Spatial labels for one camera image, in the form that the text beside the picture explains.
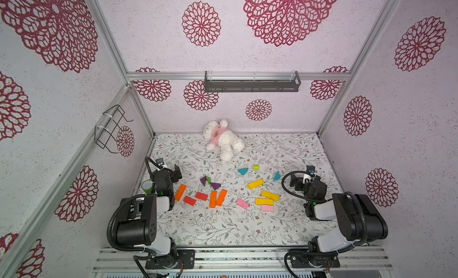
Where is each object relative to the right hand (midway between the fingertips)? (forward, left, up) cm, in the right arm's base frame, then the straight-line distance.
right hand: (302, 170), depth 92 cm
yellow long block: (-14, +21, -8) cm, 27 cm away
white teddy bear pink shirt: (+23, +44, 0) cm, 49 cm away
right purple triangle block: (-6, +45, -7) cm, 46 cm away
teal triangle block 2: (+2, +11, -8) cm, 14 cm away
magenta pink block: (-15, +31, -8) cm, 35 cm away
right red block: (-12, +52, -8) cm, 54 cm away
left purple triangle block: (-3, +52, -6) cm, 52 cm away
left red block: (-14, +58, -7) cm, 60 cm away
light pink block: (-16, +18, -10) cm, 26 cm away
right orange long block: (-12, +41, -8) cm, 44 cm away
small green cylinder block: (-3, +49, -6) cm, 49 cm away
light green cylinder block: (+7, +22, -8) cm, 25 cm away
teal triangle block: (+5, +30, -9) cm, 32 cm away
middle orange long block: (-13, +46, -7) cm, 48 cm away
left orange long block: (-10, +63, -6) cm, 64 cm away
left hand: (-1, +70, +2) cm, 70 cm away
